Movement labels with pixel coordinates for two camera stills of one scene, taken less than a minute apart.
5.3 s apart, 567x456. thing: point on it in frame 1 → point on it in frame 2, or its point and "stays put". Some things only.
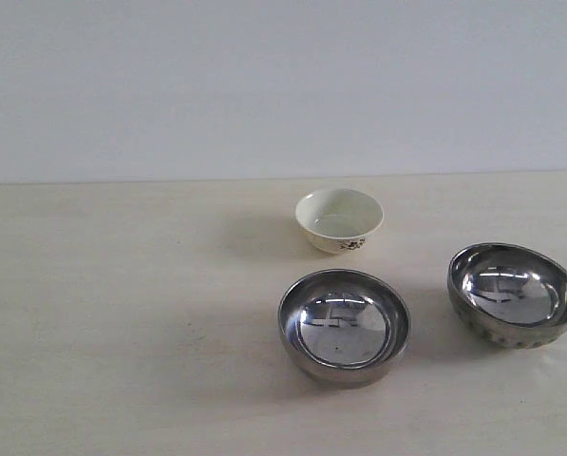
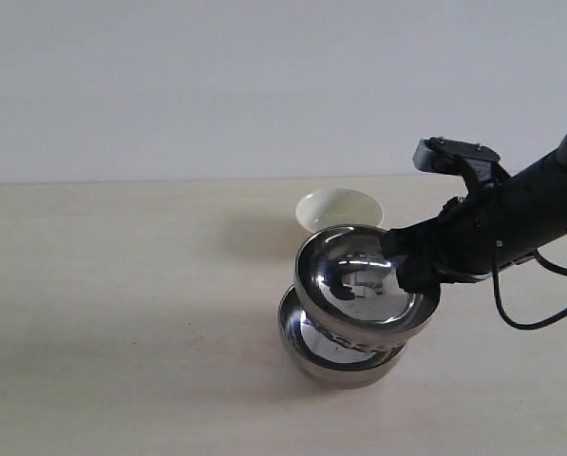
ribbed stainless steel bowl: [511, 297] → [348, 294]
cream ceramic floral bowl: [338, 220] stays put
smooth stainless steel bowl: [342, 326] stays put
